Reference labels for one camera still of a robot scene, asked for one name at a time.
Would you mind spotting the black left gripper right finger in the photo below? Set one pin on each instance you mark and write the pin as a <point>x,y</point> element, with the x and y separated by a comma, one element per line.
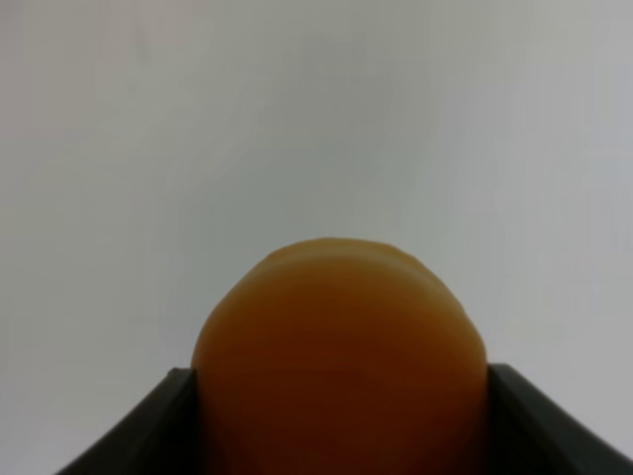
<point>531,434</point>

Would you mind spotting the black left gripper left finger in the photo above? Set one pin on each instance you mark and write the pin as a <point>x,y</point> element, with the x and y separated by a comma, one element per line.
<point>160,435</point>

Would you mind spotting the brown round bread bun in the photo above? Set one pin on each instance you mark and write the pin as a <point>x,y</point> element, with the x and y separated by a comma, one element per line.
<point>341,356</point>

